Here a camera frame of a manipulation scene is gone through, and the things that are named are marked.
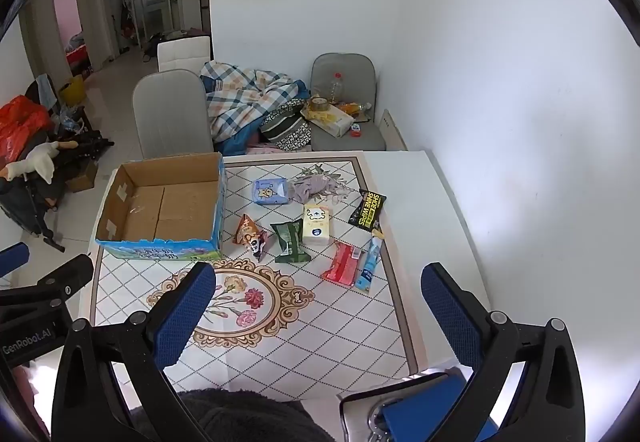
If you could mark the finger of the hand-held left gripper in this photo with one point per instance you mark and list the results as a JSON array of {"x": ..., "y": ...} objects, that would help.
[
  {"x": 12, "y": 258},
  {"x": 60, "y": 279}
]

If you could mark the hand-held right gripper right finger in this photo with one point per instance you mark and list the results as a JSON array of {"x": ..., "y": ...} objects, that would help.
[{"x": 450, "y": 312}]

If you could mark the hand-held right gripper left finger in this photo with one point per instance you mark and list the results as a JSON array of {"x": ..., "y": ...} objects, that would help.
[{"x": 185, "y": 312}]

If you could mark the blue tube packet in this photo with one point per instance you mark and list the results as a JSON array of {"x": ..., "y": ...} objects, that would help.
[{"x": 371, "y": 262}]

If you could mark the orange snack bag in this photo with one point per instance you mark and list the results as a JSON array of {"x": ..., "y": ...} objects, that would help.
[{"x": 248, "y": 236}]

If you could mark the cardboard box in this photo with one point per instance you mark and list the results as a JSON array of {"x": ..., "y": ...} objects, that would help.
[{"x": 165, "y": 212}]

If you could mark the red packet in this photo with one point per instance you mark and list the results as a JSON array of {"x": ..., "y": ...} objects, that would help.
[{"x": 342, "y": 264}]

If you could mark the green packet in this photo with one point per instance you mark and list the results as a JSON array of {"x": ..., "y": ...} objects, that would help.
[{"x": 289, "y": 242}]

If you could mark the black wipes packet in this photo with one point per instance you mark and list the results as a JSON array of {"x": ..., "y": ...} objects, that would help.
[{"x": 368, "y": 209}]

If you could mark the blue tissue pack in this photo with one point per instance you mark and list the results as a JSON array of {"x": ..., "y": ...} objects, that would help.
[{"x": 269, "y": 192}]

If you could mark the yellow tissue pack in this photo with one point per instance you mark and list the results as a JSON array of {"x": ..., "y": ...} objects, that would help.
[{"x": 317, "y": 224}]

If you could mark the purple sock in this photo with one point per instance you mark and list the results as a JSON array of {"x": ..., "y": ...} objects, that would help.
[{"x": 312, "y": 187}]

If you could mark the black stroller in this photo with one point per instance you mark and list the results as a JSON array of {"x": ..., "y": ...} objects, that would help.
[{"x": 30, "y": 207}]

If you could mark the blue chair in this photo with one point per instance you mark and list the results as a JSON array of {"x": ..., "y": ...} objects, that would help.
[{"x": 425, "y": 404}]

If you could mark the white goose plush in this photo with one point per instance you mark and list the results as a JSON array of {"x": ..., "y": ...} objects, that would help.
[{"x": 37, "y": 161}]

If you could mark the floral diamond-pattern tablecloth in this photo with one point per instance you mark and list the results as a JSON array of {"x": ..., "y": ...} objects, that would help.
[{"x": 350, "y": 332}]

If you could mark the small brown carton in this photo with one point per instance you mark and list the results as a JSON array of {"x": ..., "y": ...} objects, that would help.
[{"x": 82, "y": 178}]

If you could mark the dark fuzzy clothing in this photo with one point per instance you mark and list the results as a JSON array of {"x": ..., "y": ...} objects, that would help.
[{"x": 240, "y": 417}]

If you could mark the orange plastic bag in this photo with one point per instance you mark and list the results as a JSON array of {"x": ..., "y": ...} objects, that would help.
[{"x": 22, "y": 126}]

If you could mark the light blue cloth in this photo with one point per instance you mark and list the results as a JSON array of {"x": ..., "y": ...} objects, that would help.
[{"x": 46, "y": 91}]

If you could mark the yellow bin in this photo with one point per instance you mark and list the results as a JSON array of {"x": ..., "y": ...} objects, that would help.
[{"x": 74, "y": 91}]

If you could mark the pink cloth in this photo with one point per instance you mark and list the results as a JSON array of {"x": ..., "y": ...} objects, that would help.
[{"x": 262, "y": 149}]

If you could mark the grey chair with rounded back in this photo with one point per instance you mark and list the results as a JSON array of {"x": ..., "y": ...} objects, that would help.
[{"x": 170, "y": 116}]

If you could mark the small red object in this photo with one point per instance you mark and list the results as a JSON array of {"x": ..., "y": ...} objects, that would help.
[{"x": 356, "y": 131}]

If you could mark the black and white patterned bag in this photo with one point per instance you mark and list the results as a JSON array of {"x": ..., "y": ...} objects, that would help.
[{"x": 285, "y": 126}]

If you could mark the plaid blanket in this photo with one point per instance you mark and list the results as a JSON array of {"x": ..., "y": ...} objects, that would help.
[{"x": 240, "y": 94}]

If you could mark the yellow tissue box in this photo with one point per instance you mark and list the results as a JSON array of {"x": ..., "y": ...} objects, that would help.
[{"x": 330, "y": 121}]

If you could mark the orange snack packet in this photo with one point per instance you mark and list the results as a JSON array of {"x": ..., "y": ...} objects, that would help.
[{"x": 352, "y": 107}]

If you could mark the roll of tape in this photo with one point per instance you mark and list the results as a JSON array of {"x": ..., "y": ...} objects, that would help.
[{"x": 318, "y": 103}]

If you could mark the clear plastic bottle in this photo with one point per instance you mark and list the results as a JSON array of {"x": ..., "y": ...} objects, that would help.
[{"x": 336, "y": 89}]

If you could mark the white chair back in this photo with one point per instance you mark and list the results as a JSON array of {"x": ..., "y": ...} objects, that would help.
[{"x": 182, "y": 52}]

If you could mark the grey cushioned chair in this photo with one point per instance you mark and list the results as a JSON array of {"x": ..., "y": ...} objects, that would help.
[{"x": 345, "y": 66}]

